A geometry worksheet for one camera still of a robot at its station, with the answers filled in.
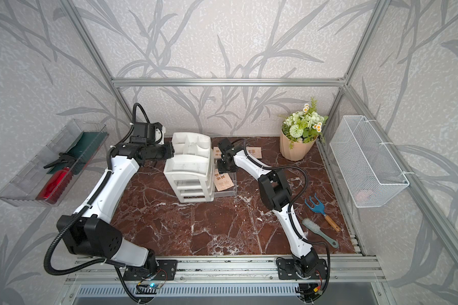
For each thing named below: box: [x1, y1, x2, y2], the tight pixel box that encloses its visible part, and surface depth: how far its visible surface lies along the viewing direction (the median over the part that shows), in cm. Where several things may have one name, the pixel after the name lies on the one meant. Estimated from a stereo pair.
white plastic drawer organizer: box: [163, 131, 216, 203], surface depth 84 cm
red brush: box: [35, 167, 73, 205], surface depth 59 cm
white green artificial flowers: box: [281, 97, 329, 150], surface depth 89 cm
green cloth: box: [47, 132, 109, 175], surface depth 68 cm
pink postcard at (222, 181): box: [213, 168, 235, 192], surface depth 101 cm
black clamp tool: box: [43, 152, 77, 169], surface depth 67 cm
